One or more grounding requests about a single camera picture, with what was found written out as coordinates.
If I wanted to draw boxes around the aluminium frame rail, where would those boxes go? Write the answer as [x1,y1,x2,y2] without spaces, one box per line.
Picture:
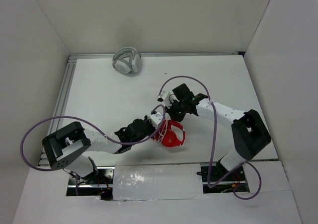
[69,51,245,60]

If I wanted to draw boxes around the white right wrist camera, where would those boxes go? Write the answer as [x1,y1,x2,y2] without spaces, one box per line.
[157,91,178,108]

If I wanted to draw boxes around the white grey headphones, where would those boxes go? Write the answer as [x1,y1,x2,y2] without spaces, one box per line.
[112,47,142,74]

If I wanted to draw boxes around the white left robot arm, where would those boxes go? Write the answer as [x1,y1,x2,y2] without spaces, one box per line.
[42,114,162,184]

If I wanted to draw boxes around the white taped cover panel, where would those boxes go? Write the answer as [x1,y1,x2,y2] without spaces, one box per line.
[113,164,204,201]

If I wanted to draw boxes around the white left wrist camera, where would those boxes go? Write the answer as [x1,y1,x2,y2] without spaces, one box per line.
[146,112,163,129]

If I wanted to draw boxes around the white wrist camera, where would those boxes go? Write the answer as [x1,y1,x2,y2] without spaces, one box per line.
[146,112,163,129]
[157,91,178,108]

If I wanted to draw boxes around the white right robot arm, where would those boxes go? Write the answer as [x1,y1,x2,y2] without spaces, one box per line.
[163,83,272,183]

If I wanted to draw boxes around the red headphones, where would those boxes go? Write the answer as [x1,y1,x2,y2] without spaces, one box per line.
[152,120,186,148]

